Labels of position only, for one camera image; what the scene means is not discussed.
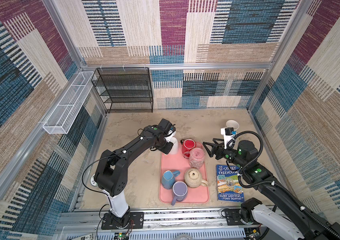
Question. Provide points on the black wire shelf rack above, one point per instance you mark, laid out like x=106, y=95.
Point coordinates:
x=124, y=90

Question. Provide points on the aluminium front rail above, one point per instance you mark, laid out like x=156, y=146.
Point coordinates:
x=161, y=224

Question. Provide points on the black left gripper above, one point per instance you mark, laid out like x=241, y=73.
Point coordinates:
x=167, y=150

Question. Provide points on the white wire mesh basket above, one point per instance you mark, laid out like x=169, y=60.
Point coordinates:
x=64, y=114

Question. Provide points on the beige speckled ceramic mug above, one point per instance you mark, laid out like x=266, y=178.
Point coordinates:
x=194, y=179

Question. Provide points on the white ceramic mug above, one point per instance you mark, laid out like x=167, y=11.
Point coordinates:
x=175, y=147

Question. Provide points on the red ceramic mug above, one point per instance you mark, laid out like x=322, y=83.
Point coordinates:
x=187, y=146

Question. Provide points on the blue ceramic mug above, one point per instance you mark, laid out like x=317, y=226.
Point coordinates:
x=169, y=178

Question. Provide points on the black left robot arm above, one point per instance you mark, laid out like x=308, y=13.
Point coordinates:
x=111, y=174

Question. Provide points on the light green ceramic mug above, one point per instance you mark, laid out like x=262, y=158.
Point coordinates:
x=232, y=124

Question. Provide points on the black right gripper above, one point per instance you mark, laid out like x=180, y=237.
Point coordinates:
x=220, y=149

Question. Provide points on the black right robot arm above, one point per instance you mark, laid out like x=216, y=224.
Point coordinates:
x=299, y=223

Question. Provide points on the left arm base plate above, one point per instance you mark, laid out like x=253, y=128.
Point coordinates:
x=135, y=220

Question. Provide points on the pink patterned glass mug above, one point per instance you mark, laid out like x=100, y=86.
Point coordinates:
x=196, y=158

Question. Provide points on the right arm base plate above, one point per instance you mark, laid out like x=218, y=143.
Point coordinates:
x=236, y=217

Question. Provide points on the blue treehouse paperback book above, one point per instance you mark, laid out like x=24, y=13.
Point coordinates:
x=228, y=187

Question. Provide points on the purple ceramic mug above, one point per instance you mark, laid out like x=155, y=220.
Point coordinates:
x=180, y=192

